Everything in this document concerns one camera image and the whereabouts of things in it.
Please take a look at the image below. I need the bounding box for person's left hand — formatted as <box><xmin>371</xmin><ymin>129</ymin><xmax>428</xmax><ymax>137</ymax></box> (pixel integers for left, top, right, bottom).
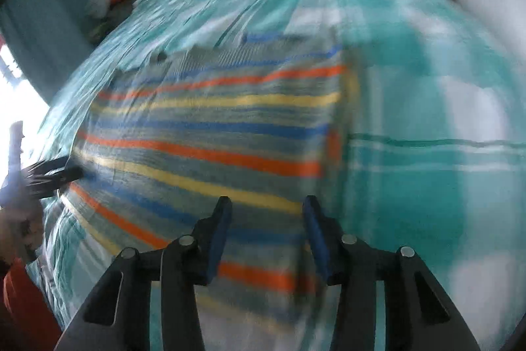
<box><xmin>0</xmin><ymin>206</ymin><xmax>45</xmax><ymax>265</ymax></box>

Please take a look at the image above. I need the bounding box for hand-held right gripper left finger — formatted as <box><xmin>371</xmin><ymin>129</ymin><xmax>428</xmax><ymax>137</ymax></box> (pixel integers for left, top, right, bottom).
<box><xmin>53</xmin><ymin>195</ymin><xmax>234</xmax><ymax>351</ymax></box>

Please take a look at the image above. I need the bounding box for pile of clothes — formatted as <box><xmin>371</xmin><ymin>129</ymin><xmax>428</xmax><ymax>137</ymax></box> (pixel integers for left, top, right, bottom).
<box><xmin>84</xmin><ymin>0</ymin><xmax>137</xmax><ymax>44</ymax></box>

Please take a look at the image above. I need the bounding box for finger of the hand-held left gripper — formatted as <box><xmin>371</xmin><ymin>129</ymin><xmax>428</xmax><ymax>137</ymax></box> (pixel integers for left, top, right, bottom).
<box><xmin>22</xmin><ymin>157</ymin><xmax>84</xmax><ymax>197</ymax></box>

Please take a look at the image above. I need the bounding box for bright window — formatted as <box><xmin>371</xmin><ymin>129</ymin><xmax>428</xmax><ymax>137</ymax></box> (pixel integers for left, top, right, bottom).
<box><xmin>0</xmin><ymin>34</ymin><xmax>51</xmax><ymax>187</ymax></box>

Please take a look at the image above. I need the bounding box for teal checked bed blanket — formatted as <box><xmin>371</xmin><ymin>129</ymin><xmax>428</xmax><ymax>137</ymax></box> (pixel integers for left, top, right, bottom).
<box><xmin>25</xmin><ymin>0</ymin><xmax>526</xmax><ymax>351</ymax></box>

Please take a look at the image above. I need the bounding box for teal curtain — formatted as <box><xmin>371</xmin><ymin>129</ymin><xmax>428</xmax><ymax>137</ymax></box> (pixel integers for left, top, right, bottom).
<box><xmin>0</xmin><ymin>0</ymin><xmax>112</xmax><ymax>105</ymax></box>

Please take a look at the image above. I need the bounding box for striped knitted sweater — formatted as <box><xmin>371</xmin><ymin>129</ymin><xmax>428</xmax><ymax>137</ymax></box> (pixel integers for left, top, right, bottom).
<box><xmin>60</xmin><ymin>32</ymin><xmax>363</xmax><ymax>335</ymax></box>

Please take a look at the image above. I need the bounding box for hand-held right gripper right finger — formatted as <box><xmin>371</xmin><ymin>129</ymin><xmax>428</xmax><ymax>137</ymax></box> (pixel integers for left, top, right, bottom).
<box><xmin>302</xmin><ymin>195</ymin><xmax>481</xmax><ymax>351</ymax></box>

